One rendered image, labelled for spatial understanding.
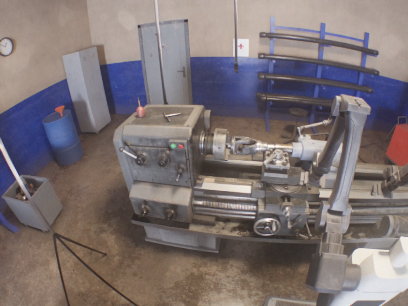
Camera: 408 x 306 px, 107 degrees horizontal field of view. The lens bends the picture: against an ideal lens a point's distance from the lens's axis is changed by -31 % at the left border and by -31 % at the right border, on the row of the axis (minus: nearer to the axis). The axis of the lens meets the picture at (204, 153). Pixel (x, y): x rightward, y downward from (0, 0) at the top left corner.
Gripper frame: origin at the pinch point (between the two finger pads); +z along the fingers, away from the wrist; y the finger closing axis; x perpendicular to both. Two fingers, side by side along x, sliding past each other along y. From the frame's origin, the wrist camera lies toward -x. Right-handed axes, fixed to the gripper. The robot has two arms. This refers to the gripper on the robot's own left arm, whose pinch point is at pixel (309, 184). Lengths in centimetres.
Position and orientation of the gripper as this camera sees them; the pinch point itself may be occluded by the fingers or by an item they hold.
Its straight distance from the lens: 127.2
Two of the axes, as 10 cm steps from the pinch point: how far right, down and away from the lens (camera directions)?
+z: 2.1, 4.6, 8.6
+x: -2.7, 8.7, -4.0
